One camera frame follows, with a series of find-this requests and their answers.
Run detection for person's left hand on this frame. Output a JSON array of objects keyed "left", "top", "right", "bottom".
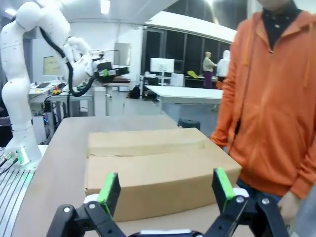
[{"left": 276, "top": 190, "right": 303, "bottom": 224}]

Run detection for person's left forearm orange sleeve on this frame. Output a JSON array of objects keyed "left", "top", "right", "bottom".
[{"left": 283, "top": 138, "right": 316, "bottom": 201}]

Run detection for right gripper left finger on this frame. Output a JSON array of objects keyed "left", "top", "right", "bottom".
[{"left": 46, "top": 171, "right": 129, "bottom": 237}]

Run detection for person's right forearm orange sleeve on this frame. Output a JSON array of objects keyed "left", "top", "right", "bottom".
[{"left": 210, "top": 103, "right": 247, "bottom": 150}]

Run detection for desk computer monitor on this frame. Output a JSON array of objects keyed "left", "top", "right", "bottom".
[{"left": 42, "top": 56, "right": 64, "bottom": 76}]

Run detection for grey base cables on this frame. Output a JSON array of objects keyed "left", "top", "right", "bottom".
[{"left": 0, "top": 152, "right": 18, "bottom": 173}]

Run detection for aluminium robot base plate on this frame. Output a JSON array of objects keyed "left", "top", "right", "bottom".
[{"left": 0, "top": 145, "right": 36, "bottom": 237}]

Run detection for person in orange hoodie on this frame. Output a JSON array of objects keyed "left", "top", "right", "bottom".
[{"left": 210, "top": 0, "right": 316, "bottom": 237}]

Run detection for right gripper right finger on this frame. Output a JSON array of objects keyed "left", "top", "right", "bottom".
[{"left": 204, "top": 167, "right": 291, "bottom": 237}]

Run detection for person in white hoodie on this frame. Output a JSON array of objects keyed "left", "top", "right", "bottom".
[{"left": 216, "top": 49, "right": 232, "bottom": 83}]

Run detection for cluttered work desk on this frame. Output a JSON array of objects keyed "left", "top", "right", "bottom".
[{"left": 27, "top": 81, "right": 96, "bottom": 117}]

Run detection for person in purple trousers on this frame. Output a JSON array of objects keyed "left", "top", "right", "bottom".
[{"left": 202, "top": 51, "right": 218, "bottom": 89}]

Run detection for black round stool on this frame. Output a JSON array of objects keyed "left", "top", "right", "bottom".
[{"left": 177, "top": 118, "right": 201, "bottom": 129}]

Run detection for long white table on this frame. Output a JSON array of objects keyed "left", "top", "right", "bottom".
[{"left": 145, "top": 84, "right": 224, "bottom": 112}]

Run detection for large brown cardboard box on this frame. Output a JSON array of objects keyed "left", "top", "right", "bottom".
[{"left": 83, "top": 127, "right": 242, "bottom": 223}]

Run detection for white storage box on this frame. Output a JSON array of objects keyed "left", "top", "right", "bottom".
[{"left": 170, "top": 73, "right": 185, "bottom": 87}]

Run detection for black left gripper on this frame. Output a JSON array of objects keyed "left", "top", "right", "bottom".
[{"left": 94, "top": 61, "right": 130, "bottom": 82}]

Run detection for black backpack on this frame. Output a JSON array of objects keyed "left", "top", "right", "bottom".
[{"left": 127, "top": 85, "right": 141, "bottom": 99}]

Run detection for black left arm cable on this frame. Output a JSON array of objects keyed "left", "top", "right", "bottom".
[{"left": 39, "top": 27, "right": 98, "bottom": 97}]

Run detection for dark computer tower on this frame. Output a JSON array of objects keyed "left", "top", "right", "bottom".
[{"left": 32, "top": 100, "right": 65, "bottom": 146}]

